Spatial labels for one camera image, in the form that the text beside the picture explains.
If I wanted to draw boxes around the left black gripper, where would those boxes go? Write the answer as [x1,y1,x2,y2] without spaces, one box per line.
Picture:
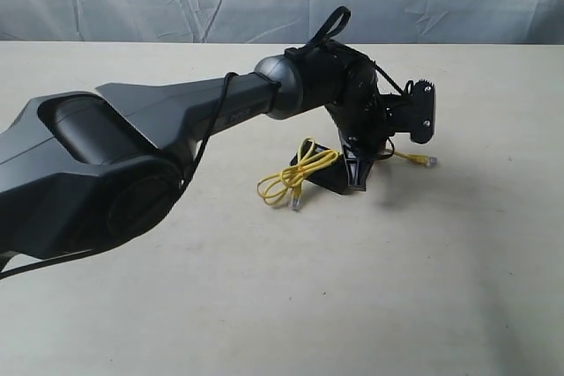
[326,58,393,191]

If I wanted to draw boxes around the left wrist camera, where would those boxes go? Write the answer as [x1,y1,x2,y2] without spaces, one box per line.
[388,79,436,144]

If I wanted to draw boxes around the black network switch box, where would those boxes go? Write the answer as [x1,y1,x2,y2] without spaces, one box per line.
[290,139,354,195]

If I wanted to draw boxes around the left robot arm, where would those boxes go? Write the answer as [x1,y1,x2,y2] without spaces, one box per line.
[1,41,392,269]

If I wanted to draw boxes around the yellow ethernet cable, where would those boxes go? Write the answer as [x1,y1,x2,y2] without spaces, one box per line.
[256,136,440,211]

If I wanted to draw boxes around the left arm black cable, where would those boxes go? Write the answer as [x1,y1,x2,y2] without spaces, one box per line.
[0,5,415,280]

